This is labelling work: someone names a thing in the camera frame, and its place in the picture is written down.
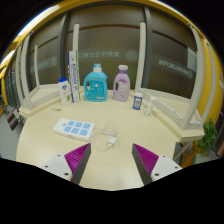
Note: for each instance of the blue detergent bottle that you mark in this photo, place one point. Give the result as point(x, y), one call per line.
point(95, 87)

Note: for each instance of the purple detergent bottle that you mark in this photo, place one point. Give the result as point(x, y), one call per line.
point(121, 87)

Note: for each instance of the white upright post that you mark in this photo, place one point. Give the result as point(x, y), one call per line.
point(76, 38)

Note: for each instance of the white bottle with blue cap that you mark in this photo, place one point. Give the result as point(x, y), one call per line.
point(64, 93)

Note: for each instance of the white desk partition frame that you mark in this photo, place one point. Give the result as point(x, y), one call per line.
point(24, 80)
point(166, 108)

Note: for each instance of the green potted plant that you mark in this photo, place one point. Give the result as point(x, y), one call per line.
point(206, 140)

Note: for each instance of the small white and blue bottle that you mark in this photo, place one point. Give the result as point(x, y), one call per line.
point(137, 101)

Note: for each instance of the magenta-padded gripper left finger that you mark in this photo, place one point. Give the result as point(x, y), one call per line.
point(77, 159)

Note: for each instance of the brown chair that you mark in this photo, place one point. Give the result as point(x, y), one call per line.
point(14, 120)

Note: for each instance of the tall white toothpaste box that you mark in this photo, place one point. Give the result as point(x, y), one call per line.
point(74, 76)

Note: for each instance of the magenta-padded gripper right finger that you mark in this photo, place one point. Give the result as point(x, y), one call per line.
point(146, 160)

